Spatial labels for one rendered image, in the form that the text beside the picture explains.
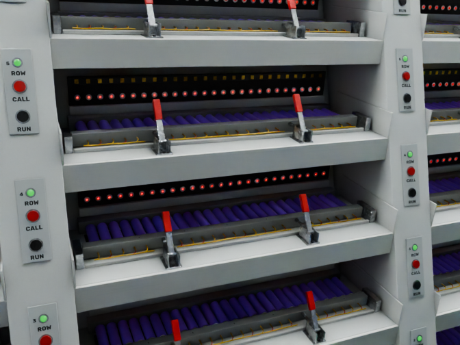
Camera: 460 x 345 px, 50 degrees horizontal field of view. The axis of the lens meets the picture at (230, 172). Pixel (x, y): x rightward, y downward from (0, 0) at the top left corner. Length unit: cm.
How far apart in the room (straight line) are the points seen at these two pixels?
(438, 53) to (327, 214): 40
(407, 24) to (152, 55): 52
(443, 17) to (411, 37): 32
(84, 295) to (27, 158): 22
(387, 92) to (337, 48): 13
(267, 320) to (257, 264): 15
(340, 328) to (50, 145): 64
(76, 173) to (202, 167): 20
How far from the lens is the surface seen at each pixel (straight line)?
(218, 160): 83
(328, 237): 97
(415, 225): 106
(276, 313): 100
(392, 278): 106
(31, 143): 77
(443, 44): 113
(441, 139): 111
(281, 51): 90
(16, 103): 78
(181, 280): 84
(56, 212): 78
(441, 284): 123
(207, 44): 84
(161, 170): 81
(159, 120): 82
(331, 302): 106
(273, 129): 95
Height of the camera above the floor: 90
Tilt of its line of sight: 4 degrees down
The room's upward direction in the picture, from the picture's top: 4 degrees counter-clockwise
